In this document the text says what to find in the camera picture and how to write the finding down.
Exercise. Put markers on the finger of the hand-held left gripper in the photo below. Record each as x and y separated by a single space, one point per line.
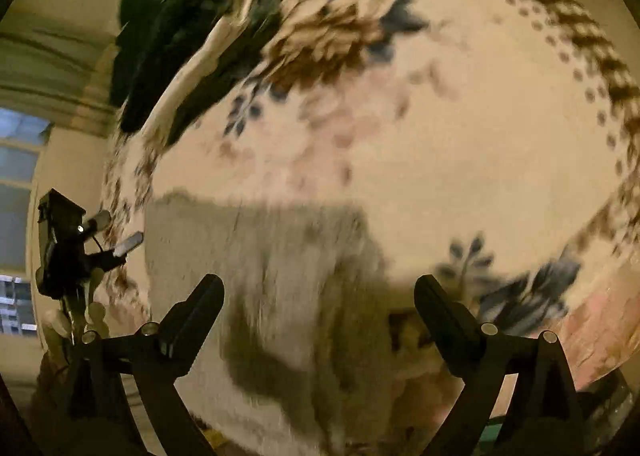
99 220
129 243

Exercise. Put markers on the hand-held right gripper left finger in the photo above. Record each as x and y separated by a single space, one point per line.
197 321

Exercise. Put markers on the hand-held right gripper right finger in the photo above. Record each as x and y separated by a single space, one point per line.
445 321

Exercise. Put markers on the grey fleece pants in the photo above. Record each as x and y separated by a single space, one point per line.
280 261

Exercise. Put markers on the folded white pants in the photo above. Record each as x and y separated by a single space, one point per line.
200 66

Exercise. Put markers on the person's left hand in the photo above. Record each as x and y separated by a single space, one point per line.
95 313

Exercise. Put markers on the window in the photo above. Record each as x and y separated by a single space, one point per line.
17 176

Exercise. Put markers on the green curtain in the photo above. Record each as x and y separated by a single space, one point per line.
50 71

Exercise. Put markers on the pink floral quilt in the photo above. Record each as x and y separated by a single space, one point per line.
610 316

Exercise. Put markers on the folded dark jeans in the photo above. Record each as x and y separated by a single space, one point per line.
150 61

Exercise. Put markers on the floral blanket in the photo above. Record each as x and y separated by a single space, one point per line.
450 136

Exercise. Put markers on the brown checked bed sheet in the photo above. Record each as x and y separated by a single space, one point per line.
575 6

